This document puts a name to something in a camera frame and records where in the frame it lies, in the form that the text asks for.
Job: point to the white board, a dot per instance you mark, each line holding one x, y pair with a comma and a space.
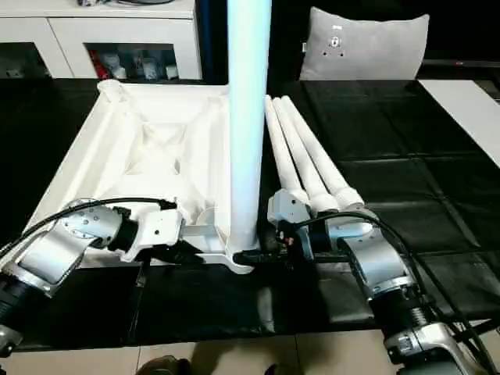
465, 109

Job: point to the dark blue cabinet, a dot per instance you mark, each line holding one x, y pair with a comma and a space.
213, 39

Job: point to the black mat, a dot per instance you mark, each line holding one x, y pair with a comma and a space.
410, 176

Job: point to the grey cushion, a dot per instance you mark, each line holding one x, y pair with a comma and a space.
363, 47

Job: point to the white cabinet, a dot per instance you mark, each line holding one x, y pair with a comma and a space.
97, 27

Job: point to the black bar red light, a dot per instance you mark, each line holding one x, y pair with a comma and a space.
461, 62

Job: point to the white plastic table top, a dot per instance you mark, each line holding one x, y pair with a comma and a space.
156, 117

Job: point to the dark grey bag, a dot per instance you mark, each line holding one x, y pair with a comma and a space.
125, 2

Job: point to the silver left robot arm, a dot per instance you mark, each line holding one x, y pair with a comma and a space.
58, 250

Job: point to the white plastic table leg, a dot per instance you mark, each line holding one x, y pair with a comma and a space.
320, 156
301, 156
281, 148
248, 117

